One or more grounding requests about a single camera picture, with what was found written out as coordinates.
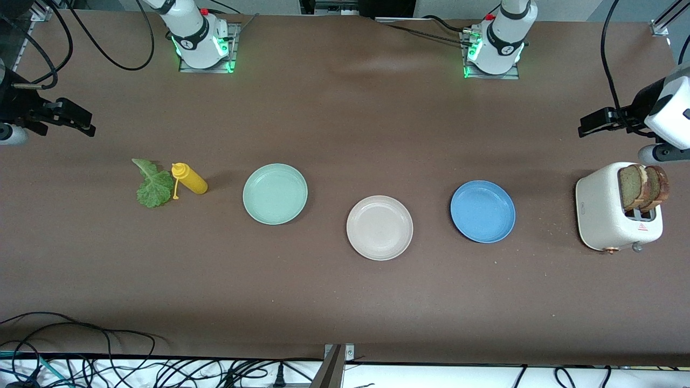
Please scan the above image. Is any brown bread slice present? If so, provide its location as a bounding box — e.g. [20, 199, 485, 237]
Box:
[643, 165, 671, 212]
[618, 164, 647, 212]

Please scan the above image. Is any green lettuce leaf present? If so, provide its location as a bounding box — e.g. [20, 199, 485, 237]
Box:
[132, 158, 174, 209]

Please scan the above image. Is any yellow squeeze bottle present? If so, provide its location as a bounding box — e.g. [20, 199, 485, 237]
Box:
[171, 163, 209, 200]

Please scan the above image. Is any blue plate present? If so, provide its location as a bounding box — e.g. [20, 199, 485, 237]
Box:
[450, 180, 516, 244]

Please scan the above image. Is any mint green plate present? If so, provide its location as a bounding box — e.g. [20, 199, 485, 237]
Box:
[243, 163, 308, 225]

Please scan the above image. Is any beige plate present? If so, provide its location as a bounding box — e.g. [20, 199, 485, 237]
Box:
[346, 195, 414, 261]

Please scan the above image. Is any white toaster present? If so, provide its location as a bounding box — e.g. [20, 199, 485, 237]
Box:
[576, 162, 664, 254]

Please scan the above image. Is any grey metal device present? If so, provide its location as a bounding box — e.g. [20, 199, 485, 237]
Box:
[314, 0, 361, 15]

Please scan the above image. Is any grey metal beam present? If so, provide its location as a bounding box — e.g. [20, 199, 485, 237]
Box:
[310, 345, 346, 388]

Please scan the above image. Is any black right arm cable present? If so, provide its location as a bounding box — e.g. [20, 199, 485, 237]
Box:
[11, 0, 157, 89]

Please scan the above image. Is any aluminium frame rail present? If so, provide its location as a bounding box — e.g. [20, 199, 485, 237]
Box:
[8, 0, 54, 73]
[651, 0, 690, 37]

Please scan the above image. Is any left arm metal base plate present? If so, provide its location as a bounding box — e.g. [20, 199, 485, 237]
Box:
[463, 27, 521, 80]

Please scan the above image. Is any thin black base cable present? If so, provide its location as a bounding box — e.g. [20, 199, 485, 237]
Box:
[420, 15, 475, 34]

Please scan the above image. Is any black braided base cable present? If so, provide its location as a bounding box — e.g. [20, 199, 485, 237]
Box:
[385, 23, 472, 46]

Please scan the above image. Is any teal floor cable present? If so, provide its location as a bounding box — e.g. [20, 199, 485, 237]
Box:
[0, 350, 71, 388]

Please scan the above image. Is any grey metal bracket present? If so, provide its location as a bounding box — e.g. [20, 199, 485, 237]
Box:
[325, 344, 355, 362]

